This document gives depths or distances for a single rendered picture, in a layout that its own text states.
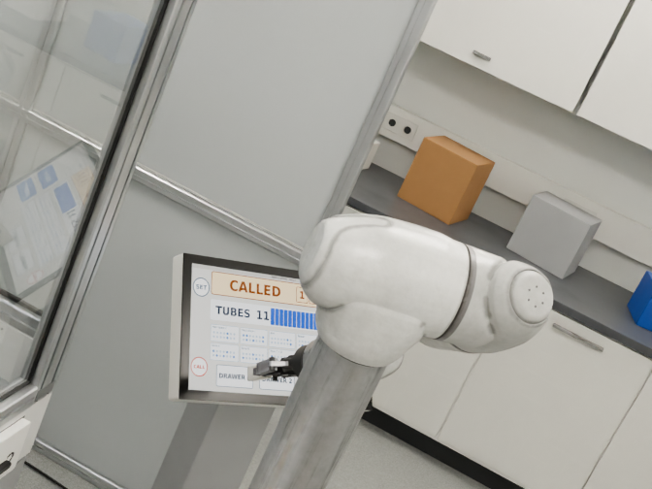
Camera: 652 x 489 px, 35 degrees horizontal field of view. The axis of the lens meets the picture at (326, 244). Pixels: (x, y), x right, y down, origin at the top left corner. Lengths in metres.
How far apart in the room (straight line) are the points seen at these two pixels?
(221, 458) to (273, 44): 1.16
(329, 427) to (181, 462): 1.14
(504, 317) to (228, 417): 1.21
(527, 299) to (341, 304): 0.23
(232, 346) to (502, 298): 1.04
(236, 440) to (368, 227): 1.26
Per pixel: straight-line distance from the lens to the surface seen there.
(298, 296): 2.35
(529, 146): 4.79
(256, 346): 2.26
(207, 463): 2.46
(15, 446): 1.99
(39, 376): 1.96
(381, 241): 1.26
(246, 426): 2.44
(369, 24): 2.83
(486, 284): 1.30
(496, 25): 4.41
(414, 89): 4.84
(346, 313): 1.27
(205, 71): 2.99
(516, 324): 1.29
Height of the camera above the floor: 2.02
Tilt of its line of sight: 18 degrees down
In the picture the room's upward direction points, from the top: 24 degrees clockwise
